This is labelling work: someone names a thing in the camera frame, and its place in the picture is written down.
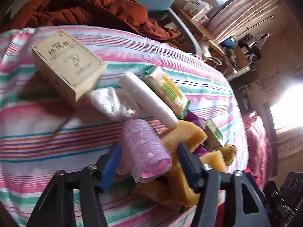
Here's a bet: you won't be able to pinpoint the yellow plush toy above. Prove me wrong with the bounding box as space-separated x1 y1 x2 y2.
215 144 237 166

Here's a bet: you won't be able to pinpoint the large yellow sponge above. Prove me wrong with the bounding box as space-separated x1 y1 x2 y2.
134 120 227 210

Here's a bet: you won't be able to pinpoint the green white tea box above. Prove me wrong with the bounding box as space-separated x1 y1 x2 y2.
205 119 226 150

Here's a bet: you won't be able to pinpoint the pink hair roller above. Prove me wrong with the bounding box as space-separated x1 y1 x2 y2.
117 119 172 183

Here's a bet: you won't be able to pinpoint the purple snack packet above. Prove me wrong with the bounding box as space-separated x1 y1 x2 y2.
184 110 208 156

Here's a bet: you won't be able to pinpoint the white plastic bag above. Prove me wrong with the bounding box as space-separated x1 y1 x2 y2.
86 87 140 121

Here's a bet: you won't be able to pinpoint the yellow green cracker packet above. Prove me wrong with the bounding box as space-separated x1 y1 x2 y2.
143 65 191 119

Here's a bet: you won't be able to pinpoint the beige cardboard box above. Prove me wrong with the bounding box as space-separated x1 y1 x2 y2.
31 30 107 107

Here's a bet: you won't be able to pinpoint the striped pink green bedsheet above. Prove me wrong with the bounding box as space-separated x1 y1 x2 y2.
1 26 249 226

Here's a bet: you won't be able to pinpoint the wooden desk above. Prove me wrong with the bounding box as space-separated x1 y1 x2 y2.
172 5 251 81

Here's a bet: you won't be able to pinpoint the blue mug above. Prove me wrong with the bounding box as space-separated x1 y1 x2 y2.
220 36 238 48

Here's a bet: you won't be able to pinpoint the rust red quilted jacket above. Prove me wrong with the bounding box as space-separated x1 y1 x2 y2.
1 0 180 42

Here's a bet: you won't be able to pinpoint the white boxes on desk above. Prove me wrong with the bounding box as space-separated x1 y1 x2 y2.
182 0 213 25

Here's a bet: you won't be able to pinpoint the beige curtain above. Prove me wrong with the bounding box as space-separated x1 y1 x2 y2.
206 0 280 44

